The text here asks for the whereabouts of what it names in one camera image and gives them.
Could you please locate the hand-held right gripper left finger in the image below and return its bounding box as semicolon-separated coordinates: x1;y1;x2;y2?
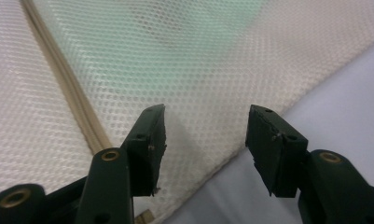
120;104;168;198

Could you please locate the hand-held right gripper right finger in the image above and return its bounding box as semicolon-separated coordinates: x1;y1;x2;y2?
245;104;310;199

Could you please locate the green garment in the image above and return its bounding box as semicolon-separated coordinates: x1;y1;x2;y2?
50;0;270;104

